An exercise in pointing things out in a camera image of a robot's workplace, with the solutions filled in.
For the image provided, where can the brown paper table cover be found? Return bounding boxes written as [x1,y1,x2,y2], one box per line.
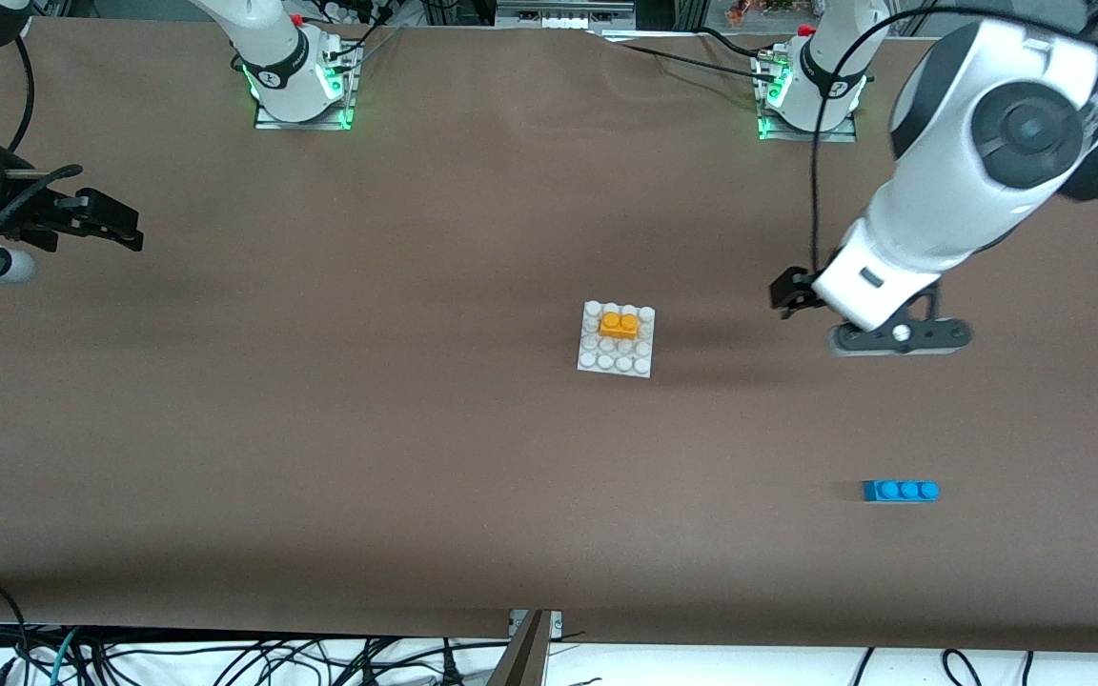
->
[0,17,1098,655]

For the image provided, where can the teal floor cable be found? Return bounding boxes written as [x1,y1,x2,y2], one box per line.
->
[46,627,85,686]

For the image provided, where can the orange red plastic parts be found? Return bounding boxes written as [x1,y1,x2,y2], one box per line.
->
[726,0,803,22]

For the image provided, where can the white studded base plate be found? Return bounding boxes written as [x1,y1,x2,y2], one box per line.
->
[577,301,656,380]

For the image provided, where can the black base power cable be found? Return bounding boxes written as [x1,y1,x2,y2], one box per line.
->
[606,38,781,75]
[695,26,779,60]
[337,21,409,68]

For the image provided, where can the white power strip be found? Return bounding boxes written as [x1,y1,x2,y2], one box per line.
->
[495,0,638,31]

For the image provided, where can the blue three-stud block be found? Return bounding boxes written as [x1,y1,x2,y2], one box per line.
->
[862,479,941,504]

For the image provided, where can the grey metal bar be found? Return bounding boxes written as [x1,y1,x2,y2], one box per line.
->
[487,610,552,686]

